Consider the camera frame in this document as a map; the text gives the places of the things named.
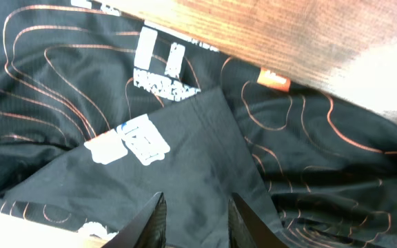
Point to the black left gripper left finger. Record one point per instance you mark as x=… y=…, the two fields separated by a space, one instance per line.
x=147 y=229

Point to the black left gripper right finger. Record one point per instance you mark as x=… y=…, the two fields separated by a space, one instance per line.
x=246 y=229

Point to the black shirt with orange lines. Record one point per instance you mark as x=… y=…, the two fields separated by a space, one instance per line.
x=98 y=112

